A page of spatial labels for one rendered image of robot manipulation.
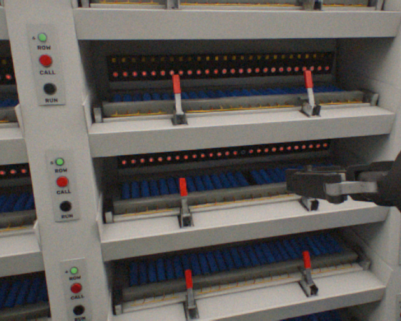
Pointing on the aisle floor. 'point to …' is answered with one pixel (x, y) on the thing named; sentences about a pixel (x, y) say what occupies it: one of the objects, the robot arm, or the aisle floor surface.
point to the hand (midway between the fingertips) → (312, 178)
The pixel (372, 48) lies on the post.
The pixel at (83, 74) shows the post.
